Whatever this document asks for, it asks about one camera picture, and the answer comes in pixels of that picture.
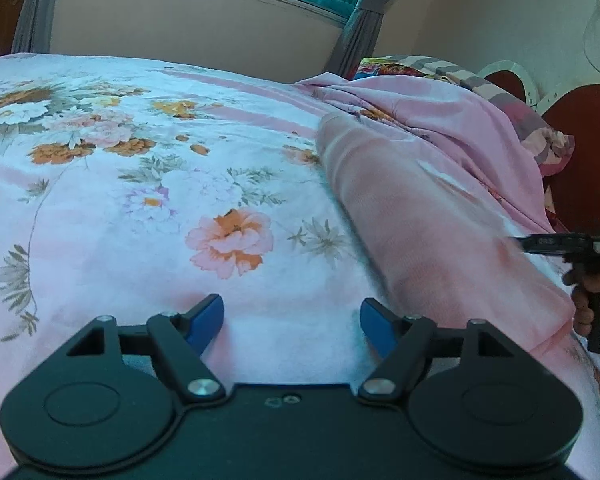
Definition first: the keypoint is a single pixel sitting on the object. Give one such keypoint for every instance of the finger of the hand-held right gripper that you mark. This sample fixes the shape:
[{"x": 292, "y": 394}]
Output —
[{"x": 550, "y": 243}]

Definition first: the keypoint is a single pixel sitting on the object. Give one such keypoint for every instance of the pink quilt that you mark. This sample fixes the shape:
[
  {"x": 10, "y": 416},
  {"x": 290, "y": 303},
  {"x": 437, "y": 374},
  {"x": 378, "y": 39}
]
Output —
[{"x": 445, "y": 115}]

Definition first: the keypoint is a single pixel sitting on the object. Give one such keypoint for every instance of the floral pink bed sheet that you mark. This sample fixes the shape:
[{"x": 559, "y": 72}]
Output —
[{"x": 145, "y": 185}]

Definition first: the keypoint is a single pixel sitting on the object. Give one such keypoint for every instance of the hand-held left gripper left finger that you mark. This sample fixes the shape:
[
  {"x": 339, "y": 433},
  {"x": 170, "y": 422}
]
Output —
[{"x": 204, "y": 319}]

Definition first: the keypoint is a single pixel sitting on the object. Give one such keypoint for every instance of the colourful striped pillow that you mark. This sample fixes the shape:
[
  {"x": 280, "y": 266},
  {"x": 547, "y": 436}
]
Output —
[{"x": 525, "y": 115}]

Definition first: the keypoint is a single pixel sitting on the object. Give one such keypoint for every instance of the red and white headboard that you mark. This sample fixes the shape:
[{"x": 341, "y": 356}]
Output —
[{"x": 590, "y": 160}]

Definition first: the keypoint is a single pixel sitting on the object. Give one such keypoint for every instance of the person's right hand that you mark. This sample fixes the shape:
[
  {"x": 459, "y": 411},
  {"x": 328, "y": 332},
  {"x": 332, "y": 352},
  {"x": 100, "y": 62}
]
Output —
[{"x": 582, "y": 310}]

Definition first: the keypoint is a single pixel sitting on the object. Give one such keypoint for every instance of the pink garment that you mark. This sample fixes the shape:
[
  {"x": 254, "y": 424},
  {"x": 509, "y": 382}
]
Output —
[{"x": 430, "y": 230}]

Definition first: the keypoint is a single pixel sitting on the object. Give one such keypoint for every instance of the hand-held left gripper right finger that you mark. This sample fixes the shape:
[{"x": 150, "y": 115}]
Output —
[{"x": 379, "y": 321}]

